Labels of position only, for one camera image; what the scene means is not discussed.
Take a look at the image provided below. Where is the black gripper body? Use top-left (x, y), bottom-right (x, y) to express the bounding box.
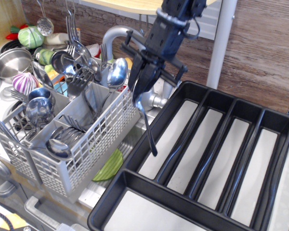
top-left (121, 9), bottom-right (188, 87)

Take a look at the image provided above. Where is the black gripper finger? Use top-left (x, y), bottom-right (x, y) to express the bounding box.
top-left (128, 51), bottom-right (145, 93)
top-left (140, 62), bottom-right (165, 92)

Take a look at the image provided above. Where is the small steel spoon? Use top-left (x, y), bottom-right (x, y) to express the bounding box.
top-left (132, 80), bottom-right (158, 157)

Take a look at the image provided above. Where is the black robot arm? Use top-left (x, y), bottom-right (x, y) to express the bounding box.
top-left (121, 0), bottom-right (207, 104)

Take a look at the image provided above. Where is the large steel serving spoon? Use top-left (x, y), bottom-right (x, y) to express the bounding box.
top-left (106, 58), bottom-right (128, 89)

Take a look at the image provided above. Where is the steel fork in basket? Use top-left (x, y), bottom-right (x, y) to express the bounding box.
top-left (67, 68), bottom-right (95, 102)

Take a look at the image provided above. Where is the grey plastic cutlery basket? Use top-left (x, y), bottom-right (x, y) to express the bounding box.
top-left (0, 83), bottom-right (140, 202)

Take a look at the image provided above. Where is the black cutlery tray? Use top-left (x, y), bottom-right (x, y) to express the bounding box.
top-left (87, 81), bottom-right (289, 231)

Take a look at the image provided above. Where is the large steel spoon front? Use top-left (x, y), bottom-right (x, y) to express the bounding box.
top-left (29, 139), bottom-right (72, 161)

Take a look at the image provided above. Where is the yellow toy lemon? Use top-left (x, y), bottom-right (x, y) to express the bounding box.
top-left (124, 57), bottom-right (133, 70)

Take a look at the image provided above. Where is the silver kitchen faucet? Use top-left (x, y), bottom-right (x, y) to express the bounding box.
top-left (102, 25), bottom-right (175, 112)

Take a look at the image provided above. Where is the light wooden shelf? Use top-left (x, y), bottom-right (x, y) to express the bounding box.
top-left (80, 0), bottom-right (217, 16)

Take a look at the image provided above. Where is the green toy can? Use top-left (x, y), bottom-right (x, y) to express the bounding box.
top-left (34, 47), bottom-right (55, 65)

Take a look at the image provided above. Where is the hanging steel skimmer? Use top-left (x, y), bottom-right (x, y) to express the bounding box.
top-left (37, 0), bottom-right (54, 37)

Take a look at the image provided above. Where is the green plastic plate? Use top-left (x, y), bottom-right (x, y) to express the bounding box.
top-left (92, 149), bottom-right (123, 182)

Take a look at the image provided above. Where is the green toy cabbage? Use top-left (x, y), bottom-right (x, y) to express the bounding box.
top-left (18, 26), bottom-right (44, 49)

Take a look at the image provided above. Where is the steel ladle bowl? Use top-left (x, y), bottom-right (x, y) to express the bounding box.
top-left (25, 97), bottom-right (54, 127)

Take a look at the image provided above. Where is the purple striped toy onion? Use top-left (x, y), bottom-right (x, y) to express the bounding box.
top-left (12, 72), bottom-right (39, 95)

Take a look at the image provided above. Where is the steel pot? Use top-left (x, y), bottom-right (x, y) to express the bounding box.
top-left (0, 48), bottom-right (32, 84)

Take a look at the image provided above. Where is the red toy chili pepper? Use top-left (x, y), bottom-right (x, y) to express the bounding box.
top-left (5, 24), bottom-right (29, 40)

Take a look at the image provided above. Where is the white metal shelf post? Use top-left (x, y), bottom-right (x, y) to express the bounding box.
top-left (206, 0), bottom-right (237, 89)

